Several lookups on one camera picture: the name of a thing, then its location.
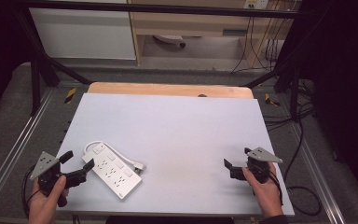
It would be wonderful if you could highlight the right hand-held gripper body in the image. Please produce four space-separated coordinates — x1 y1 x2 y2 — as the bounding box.
229 147 283 185

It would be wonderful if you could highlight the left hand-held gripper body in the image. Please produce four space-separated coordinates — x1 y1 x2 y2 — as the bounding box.
30 151 88 208

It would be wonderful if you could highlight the person's right hand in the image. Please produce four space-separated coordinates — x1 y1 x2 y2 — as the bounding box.
241 161 283 219

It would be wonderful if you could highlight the person's left hand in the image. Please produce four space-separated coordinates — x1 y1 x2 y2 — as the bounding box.
27 175 68 224

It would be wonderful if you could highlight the yellow black floor tape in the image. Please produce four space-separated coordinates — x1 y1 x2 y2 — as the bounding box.
264 92 281 107
63 87 77 105

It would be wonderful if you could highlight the person's dark clothing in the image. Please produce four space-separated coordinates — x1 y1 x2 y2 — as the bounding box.
105 216 236 224

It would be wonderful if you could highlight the wooden table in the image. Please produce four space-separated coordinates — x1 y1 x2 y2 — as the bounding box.
87 81 255 100

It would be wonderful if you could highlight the black curtain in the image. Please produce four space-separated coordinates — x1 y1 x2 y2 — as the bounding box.
295 0 358 200
0 0 35 124

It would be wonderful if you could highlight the white cabinet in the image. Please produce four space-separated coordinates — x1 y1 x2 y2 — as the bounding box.
28 0 137 61

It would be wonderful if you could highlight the wooden desk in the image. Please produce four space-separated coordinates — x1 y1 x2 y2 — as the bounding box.
127 0 295 67

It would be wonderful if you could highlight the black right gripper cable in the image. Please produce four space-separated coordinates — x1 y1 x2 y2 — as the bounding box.
268 170 284 206

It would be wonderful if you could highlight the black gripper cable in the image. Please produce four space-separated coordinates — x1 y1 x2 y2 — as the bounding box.
21 164 42 218
268 170 284 206

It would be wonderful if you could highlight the aluminium floor rail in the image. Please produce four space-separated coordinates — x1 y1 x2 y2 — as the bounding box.
0 88 56 213
287 120 347 224

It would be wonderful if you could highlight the white power strip cable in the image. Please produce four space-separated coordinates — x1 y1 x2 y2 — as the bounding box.
83 140 146 172

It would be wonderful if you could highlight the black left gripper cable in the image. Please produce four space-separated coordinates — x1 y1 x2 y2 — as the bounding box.
21 164 42 218

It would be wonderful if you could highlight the black floor cable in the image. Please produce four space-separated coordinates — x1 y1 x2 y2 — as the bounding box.
262 102 323 217

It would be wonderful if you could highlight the bundle of black hanging cables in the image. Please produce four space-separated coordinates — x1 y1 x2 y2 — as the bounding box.
230 0 299 74

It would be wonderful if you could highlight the white wall socket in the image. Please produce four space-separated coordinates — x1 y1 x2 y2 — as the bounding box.
242 0 269 10

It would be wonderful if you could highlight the black metal frame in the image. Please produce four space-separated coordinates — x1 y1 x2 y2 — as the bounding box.
15 0 302 123

